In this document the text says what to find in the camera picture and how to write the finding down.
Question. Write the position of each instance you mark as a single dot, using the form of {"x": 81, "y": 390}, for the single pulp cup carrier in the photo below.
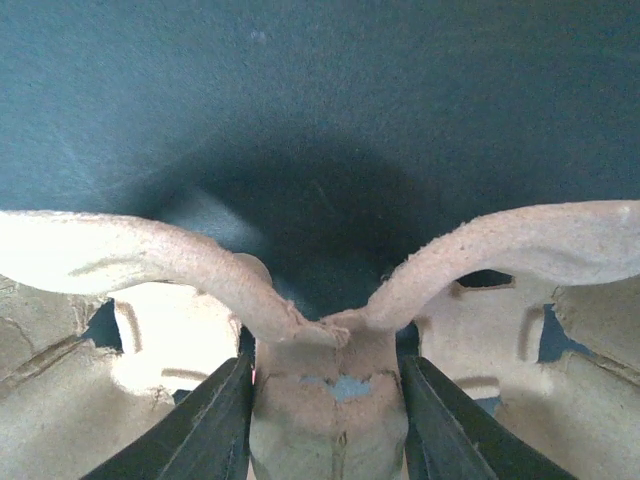
{"x": 104, "y": 317}

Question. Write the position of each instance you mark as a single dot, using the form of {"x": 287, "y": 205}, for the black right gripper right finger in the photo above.
{"x": 451, "y": 437}

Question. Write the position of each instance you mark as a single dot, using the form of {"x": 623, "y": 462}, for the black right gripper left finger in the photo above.
{"x": 205, "y": 436}

